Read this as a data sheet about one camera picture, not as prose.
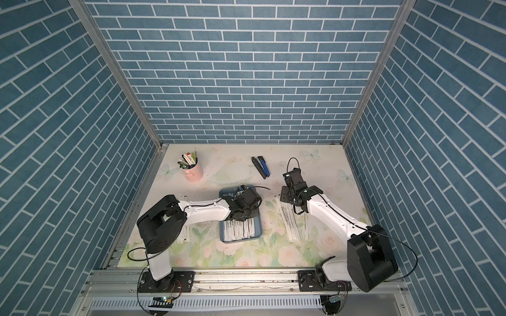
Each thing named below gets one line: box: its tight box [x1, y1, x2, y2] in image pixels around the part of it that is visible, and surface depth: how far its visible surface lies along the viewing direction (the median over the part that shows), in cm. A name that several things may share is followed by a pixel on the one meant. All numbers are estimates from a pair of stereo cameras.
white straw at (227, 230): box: [224, 220, 232, 242], surface depth 88 cm
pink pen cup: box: [181, 157, 204, 183], surface depth 101 cm
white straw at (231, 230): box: [226, 219, 238, 242], surface depth 88 cm
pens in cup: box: [177, 147, 198, 170], surface depth 101 cm
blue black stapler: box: [251, 155, 271, 180], surface depth 110 cm
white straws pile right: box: [274, 194, 309, 242], surface depth 90 cm
